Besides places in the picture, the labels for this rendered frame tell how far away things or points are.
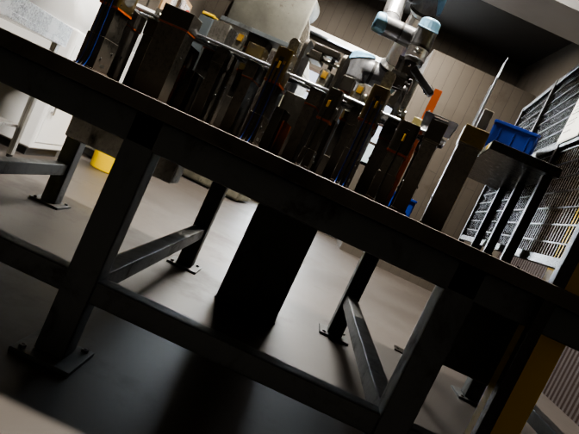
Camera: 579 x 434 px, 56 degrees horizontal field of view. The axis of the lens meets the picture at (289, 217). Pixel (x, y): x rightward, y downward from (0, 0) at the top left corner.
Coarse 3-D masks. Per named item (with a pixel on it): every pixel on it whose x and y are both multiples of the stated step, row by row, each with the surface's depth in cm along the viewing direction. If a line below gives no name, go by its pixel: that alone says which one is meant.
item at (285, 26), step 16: (240, 0) 678; (256, 0) 675; (272, 0) 671; (288, 0) 668; (304, 0) 664; (240, 16) 678; (256, 16) 675; (272, 16) 671; (288, 16) 668; (304, 16) 665; (272, 32) 672; (288, 32) 668; (304, 32) 672; (272, 48) 672; (192, 176) 724
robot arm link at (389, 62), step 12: (420, 0) 228; (432, 0) 227; (444, 0) 226; (420, 12) 231; (432, 12) 231; (408, 24) 238; (396, 48) 246; (384, 60) 253; (396, 60) 249; (384, 72) 253; (372, 84) 258
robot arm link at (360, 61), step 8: (352, 56) 255; (360, 56) 253; (368, 56) 254; (352, 64) 255; (360, 64) 254; (368, 64) 254; (376, 64) 255; (352, 72) 254; (360, 72) 254; (368, 72) 254; (368, 80) 257
